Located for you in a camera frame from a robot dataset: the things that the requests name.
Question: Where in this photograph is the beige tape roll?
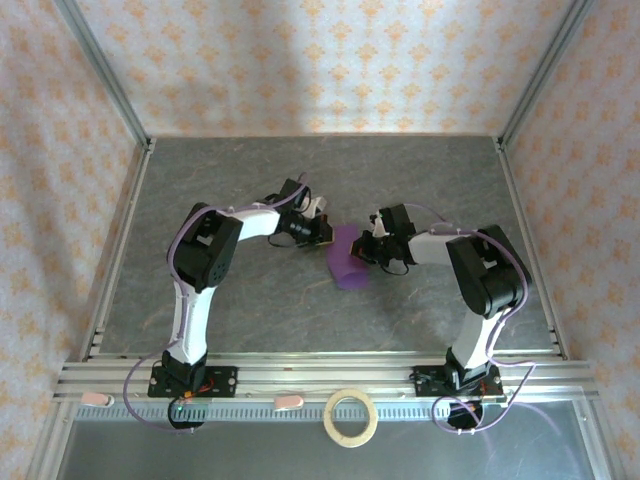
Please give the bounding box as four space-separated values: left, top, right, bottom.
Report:
323 388 379 449

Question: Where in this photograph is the grey metal shelf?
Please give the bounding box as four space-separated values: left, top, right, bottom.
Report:
54 418 599 480

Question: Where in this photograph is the aluminium mounting rail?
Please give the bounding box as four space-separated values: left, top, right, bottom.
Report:
53 352 599 404

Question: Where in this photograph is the aluminium table side rail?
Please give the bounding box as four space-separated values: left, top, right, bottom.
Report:
79 139 156 361
494 137 571 361

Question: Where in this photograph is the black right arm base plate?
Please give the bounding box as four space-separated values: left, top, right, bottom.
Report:
412 364 503 399

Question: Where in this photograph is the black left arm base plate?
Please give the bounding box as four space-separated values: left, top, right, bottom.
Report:
147 366 239 399

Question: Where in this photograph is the grey slotted cable duct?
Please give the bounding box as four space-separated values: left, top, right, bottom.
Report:
72 402 586 421

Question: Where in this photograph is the aluminium frame post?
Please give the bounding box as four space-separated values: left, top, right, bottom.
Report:
497 0 596 151
52 0 154 151

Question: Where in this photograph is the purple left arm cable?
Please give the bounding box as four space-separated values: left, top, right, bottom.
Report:
122 172 311 436

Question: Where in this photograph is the aluminium frame leg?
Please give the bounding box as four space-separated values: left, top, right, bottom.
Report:
27 402 76 480
572 399 619 480

